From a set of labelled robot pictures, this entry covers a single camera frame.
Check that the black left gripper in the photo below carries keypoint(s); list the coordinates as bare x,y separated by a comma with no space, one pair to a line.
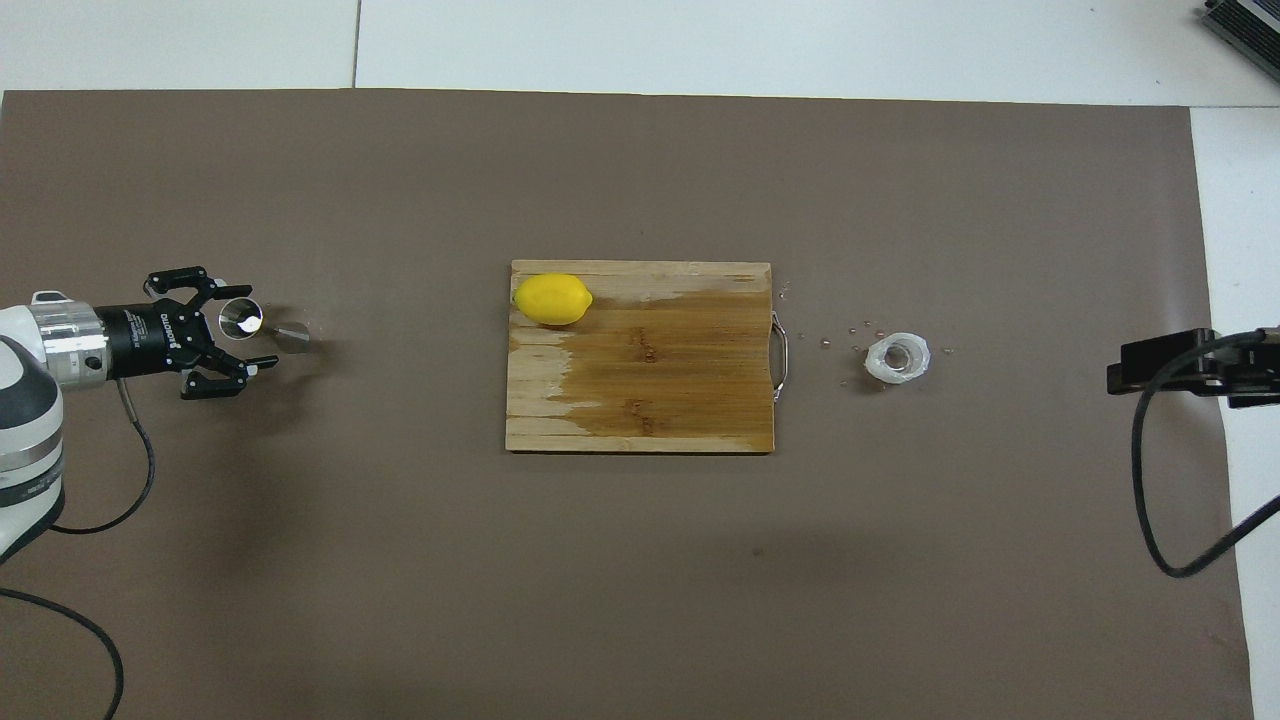
150,340

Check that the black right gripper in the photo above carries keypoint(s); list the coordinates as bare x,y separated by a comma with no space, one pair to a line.
1250,370

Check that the metal jigger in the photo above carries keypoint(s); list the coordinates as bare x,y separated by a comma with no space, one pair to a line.
292,338

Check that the clear plastic cup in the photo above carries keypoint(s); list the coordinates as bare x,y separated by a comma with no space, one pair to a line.
897,358

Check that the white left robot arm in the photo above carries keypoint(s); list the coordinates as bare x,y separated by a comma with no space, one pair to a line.
25,420

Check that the yellow lemon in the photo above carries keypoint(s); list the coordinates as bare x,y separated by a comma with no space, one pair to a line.
552,299

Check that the grey ribbed device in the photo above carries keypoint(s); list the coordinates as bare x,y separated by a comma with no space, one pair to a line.
1250,25

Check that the wooden cutting board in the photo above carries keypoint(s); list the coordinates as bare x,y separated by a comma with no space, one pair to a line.
660,380

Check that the brown paper table mat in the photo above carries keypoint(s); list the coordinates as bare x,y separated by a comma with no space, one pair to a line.
600,580

